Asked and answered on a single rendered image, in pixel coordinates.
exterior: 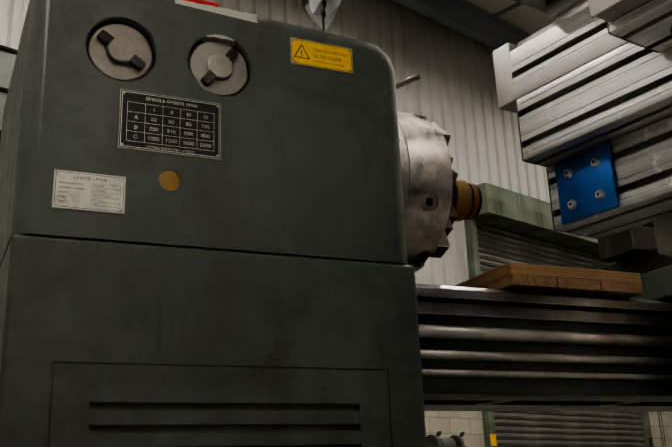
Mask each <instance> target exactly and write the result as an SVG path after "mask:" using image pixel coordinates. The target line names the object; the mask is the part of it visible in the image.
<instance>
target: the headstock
mask: <svg viewBox="0 0 672 447"><path fill-rule="evenodd" d="M257 17H258V16H257ZM257 20H258V22H257V23H255V22H251V21H247V20H243V19H239V18H234V17H230V16H226V15H222V14H218V13H214V12H210V11H206V10H201V9H197V8H193V7H189V6H185V5H181V4H177V3H175V0H29V4H28V9H27V13H26V17H25V21H24V26H23V30H22V34H21V38H20V43H19V47H18V51H17V55H16V60H15V64H14V68H13V72H12V77H11V81H10V85H9V89H8V93H7V98H6V102H5V106H4V110H3V121H2V132H1V143H0V267H1V265H2V262H3V259H4V257H5V254H6V251H7V249H8V246H9V243H10V241H11V238H12V236H14V235H15V234H24V235H37V236H50V237H62V238H75V239H88V240H100V241H113V242H126V243H138V244H151V245H164V246H176V247H189V248H202V249H215V250H227V251H240V252H253V253H265V254H278V255H291V256H303V257H316V258H329V259H342V260H354V261H367V262H380V263H392V264H405V265H407V250H406V235H405V220H404V204H403V189H402V174H401V158H400V143H399V128H398V112H397V97H396V82H395V72H394V68H393V65H392V63H391V61H390V59H389V58H388V56H387V55H386V54H385V53H384V52H383V51H382V50H381V49H380V48H378V47H377V46H375V45H373V44H371V43H368V42H364V41H360V40H356V39H352V38H348V37H344V36H340V35H336V34H332V33H328V32H324V31H319V30H315V29H311V28H307V27H302V26H298V25H293V24H289V23H284V22H280V21H276V20H271V19H267V18H262V17H258V19H257ZM207 35H223V36H226V37H229V38H231V39H233V40H235V41H236V42H237V43H236V44H235V46H234V47H232V46H230V45H228V44H226V43H222V42H216V41H207V42H204V43H201V42H202V40H203V38H204V37H205V36H207Z"/></svg>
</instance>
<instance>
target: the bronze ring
mask: <svg viewBox="0 0 672 447"><path fill-rule="evenodd" d="M451 205H453V206H454V207H455V210H456V213H457V216H458V218H457V219H456V220H455V221H458V222H459V221H462V220H474V219H475V218H476V217H477V216H478V214H479V213H480V210H481V207H482V193H481V190H480V188H479V187H478V186H477V185H475V184H472V183H467V182H466V181H464V180H458V179H456V183H455V186H454V187H453V188H452V197H451Z"/></svg>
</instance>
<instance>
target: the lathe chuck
mask: <svg viewBox="0 0 672 447"><path fill-rule="evenodd" d="M397 112H398V111H397ZM421 119H427V117H426V116H423V115H417V114H411V113H404V112H398V123H399V124H400V126H401V129H402V131H403V134H404V137H405V141H406V145H407V151H408V158H409V190H408V199H407V205H406V210H405V215H404V220H405V235H406V250H407V265H412V266H413V267H414V269H415V272H417V271H418V270H420V269H421V268H422V267H423V266H424V265H425V263H418V264H413V261H414V260H415V259H416V257H417V256H418V255H419V253H423V251H428V252H429V254H434V252H435V251H436V249H437V247H438V245H439V243H440V241H441V238H442V236H443V233H444V230H445V227H446V224H447V220H448V216H449V211H450V205H451V197H452V166H451V158H450V153H449V149H448V146H447V143H446V140H445V138H444V135H443V133H442V131H441V130H440V128H439V127H438V125H437V124H436V123H435V122H430V123H429V122H425V121H424V120H421ZM426 193H433V194H434V195H435V196H436V197H437V205H436V207H435V208H434V209H433V210H432V211H425V210H424V209H423V207H422V204H421V201H422V198H423V196H424V195H425V194H426Z"/></svg>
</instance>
